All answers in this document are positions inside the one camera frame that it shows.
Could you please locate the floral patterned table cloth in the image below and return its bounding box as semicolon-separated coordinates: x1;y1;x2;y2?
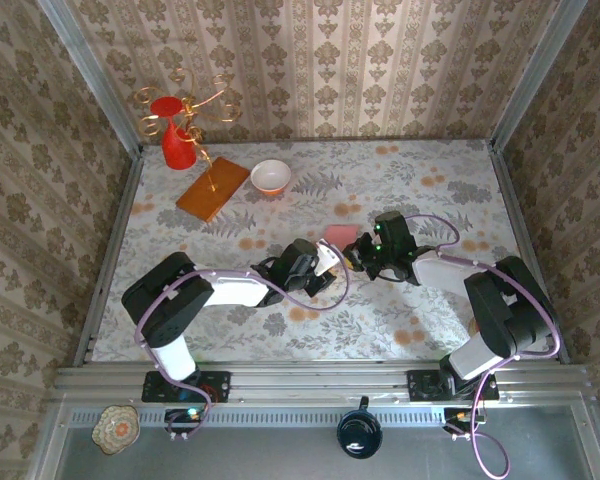
90;139;554;362

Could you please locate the white orange bowl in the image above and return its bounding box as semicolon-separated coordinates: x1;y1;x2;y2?
250;159;292;197

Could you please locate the dark blue mug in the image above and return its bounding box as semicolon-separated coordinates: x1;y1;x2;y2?
336;395;384;459

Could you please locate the red upturned goblet glass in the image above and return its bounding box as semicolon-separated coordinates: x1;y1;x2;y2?
149;96;197;172

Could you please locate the grey metal tray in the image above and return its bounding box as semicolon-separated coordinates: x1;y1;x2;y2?
29;394;600;480

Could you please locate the patterned scalloped small dish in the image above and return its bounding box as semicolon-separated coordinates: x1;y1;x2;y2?
91;404;141;456

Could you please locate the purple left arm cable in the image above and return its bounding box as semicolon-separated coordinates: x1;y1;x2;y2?
135;244;354;437

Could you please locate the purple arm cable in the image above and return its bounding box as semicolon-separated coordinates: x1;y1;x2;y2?
135;244;354;437
408;213;561;479

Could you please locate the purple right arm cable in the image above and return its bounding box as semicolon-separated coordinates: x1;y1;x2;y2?
408;213;561;479

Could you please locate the aluminium mounting rail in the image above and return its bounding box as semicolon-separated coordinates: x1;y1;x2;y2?
49;362;594;406

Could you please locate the gold wire stand wooden base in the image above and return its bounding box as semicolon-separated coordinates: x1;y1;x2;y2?
133;67;251;224

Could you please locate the aluminium table side rail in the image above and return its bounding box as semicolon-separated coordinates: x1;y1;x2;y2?
74;149;144;366
488;142;571;364

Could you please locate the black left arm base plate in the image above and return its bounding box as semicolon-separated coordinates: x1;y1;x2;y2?
141;370;232;404

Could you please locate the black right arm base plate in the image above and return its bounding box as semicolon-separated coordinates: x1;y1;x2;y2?
407;369;500;403

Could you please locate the aluminium frame post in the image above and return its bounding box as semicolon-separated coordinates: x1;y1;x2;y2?
36;0;144;156
489;0;589;151

